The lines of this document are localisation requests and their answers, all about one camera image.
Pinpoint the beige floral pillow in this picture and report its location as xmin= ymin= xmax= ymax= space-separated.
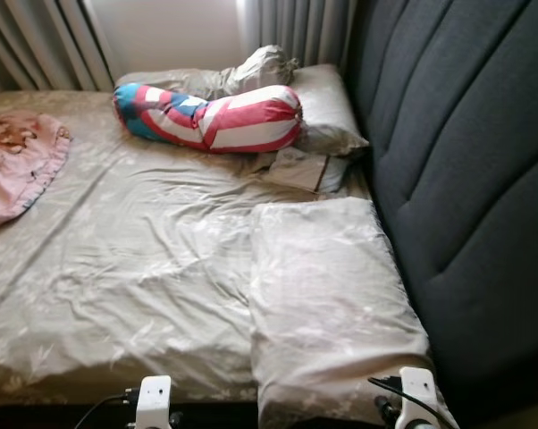
xmin=287 ymin=63 xmax=370 ymax=159
xmin=249 ymin=197 xmax=458 ymax=429

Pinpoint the beige floral sheeted mattress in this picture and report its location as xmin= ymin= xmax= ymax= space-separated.
xmin=0 ymin=88 xmax=377 ymax=408

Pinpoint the dark grey upholstered headboard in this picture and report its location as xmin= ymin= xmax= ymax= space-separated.
xmin=345 ymin=0 xmax=538 ymax=425

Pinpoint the folded beige cloth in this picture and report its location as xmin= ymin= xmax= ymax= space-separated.
xmin=267 ymin=147 xmax=350 ymax=195

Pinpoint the pink cartoon print blanket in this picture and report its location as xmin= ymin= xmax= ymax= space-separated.
xmin=0 ymin=113 xmax=71 ymax=235

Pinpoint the red white blue striped bolster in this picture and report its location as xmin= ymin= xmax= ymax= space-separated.
xmin=113 ymin=83 xmax=304 ymax=155

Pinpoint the beige knotted bolster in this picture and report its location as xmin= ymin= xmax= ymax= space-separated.
xmin=117 ymin=45 xmax=298 ymax=101

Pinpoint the grey pleated curtain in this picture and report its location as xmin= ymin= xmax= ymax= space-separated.
xmin=238 ymin=0 xmax=355 ymax=68
xmin=0 ymin=0 xmax=116 ymax=95

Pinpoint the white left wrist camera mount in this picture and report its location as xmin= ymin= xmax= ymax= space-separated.
xmin=135 ymin=375 xmax=173 ymax=429

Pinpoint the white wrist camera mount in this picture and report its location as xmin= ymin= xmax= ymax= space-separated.
xmin=396 ymin=367 xmax=440 ymax=429
xmin=135 ymin=375 xmax=173 ymax=429

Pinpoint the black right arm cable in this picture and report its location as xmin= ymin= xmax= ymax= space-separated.
xmin=367 ymin=375 xmax=458 ymax=429

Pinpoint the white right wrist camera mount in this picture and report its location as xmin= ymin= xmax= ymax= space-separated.
xmin=396 ymin=367 xmax=440 ymax=429

